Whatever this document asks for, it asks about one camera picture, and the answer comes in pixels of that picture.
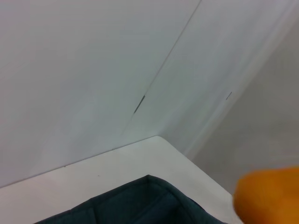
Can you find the dark teal lunch bag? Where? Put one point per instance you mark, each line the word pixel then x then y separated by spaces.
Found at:
pixel 130 205

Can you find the orange pear with stem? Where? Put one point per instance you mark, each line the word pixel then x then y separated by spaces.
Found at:
pixel 268 198

